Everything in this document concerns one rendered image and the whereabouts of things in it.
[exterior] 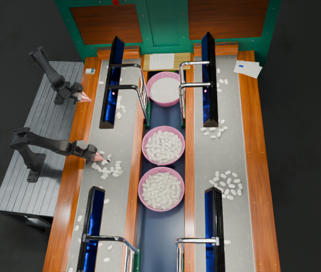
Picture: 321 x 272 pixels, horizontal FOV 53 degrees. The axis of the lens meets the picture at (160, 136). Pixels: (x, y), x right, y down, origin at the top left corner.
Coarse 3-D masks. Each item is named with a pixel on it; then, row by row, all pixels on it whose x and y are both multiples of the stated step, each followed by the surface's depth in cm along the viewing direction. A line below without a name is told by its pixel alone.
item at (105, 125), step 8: (120, 40) 200; (112, 48) 197; (120, 48) 198; (112, 56) 191; (120, 56) 196; (112, 72) 186; (120, 72) 192; (112, 80) 184; (104, 96) 182; (112, 96) 181; (104, 104) 176; (112, 104) 179; (104, 112) 173; (112, 112) 177; (104, 120) 170; (112, 120) 175; (104, 128) 176; (112, 128) 175
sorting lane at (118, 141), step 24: (96, 96) 225; (96, 120) 216; (120, 120) 214; (96, 144) 207; (120, 144) 205; (120, 192) 190; (120, 216) 183; (72, 240) 179; (72, 264) 173; (96, 264) 172; (120, 264) 170
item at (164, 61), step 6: (156, 54) 233; (162, 54) 232; (168, 54) 232; (174, 54) 231; (150, 60) 231; (156, 60) 230; (162, 60) 229; (168, 60) 229; (150, 66) 228; (156, 66) 227; (162, 66) 227; (168, 66) 226
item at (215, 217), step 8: (208, 192) 149; (216, 192) 146; (208, 200) 147; (216, 200) 144; (208, 208) 145; (216, 208) 142; (208, 216) 144; (216, 216) 141; (208, 224) 142; (216, 224) 139; (208, 232) 141; (216, 232) 137; (208, 248) 138; (216, 248) 134; (208, 256) 136; (216, 256) 132; (224, 256) 137; (208, 264) 135; (216, 264) 131; (224, 264) 135
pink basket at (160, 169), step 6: (156, 168) 192; (162, 168) 192; (168, 168) 191; (144, 174) 190; (150, 174) 193; (174, 174) 191; (144, 180) 192; (180, 180) 188; (138, 186) 187; (138, 192) 185; (180, 198) 182; (144, 204) 182; (156, 210) 179; (162, 210) 179
